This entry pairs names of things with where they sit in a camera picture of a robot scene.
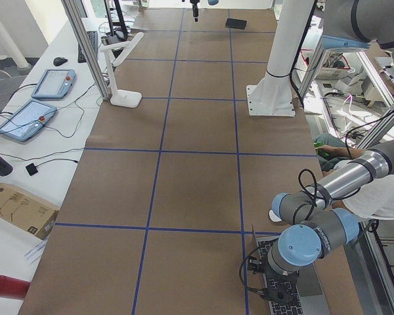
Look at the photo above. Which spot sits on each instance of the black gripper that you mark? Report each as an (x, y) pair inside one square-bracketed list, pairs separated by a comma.
[(253, 266)]

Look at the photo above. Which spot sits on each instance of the grey laptop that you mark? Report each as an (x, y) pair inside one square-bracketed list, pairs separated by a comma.
[(297, 293)]

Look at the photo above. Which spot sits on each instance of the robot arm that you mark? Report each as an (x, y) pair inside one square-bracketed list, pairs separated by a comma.
[(353, 25), (314, 229)]

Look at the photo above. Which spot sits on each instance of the white computer mouse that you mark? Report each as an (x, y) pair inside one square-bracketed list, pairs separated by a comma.
[(273, 217)]

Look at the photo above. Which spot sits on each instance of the black mouse pad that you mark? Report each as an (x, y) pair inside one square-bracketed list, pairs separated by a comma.
[(237, 24)]

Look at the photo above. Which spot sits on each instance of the black desk mouse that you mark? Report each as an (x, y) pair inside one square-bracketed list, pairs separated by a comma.
[(58, 61)]

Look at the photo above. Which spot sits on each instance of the seated person white shirt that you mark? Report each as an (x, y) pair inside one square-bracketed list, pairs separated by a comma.
[(374, 200)]

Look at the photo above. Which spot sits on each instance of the brown paper table mat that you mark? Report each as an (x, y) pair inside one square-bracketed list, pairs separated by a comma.
[(166, 196)]

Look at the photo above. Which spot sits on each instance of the small black square puck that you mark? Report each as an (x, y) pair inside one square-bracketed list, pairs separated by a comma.
[(32, 169)]

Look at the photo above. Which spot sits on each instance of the cardboard box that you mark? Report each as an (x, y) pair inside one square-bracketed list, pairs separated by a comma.
[(27, 211)]

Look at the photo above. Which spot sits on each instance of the red cylinder bottle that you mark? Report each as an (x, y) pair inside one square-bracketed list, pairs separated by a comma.
[(12, 288)]

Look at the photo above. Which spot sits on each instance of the upper blue teach pendant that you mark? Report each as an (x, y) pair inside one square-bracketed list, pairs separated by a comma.
[(54, 84)]

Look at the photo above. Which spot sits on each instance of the blue teach pendant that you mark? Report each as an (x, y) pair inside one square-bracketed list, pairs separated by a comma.
[(28, 120), (54, 84)]

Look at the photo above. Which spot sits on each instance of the lower blue teach pendant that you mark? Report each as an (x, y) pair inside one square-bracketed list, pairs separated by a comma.
[(28, 120)]

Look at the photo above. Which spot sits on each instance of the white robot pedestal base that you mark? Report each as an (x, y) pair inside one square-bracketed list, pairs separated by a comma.
[(272, 96)]

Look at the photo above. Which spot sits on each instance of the aluminium frame post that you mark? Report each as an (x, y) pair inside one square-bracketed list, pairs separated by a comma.
[(72, 12)]

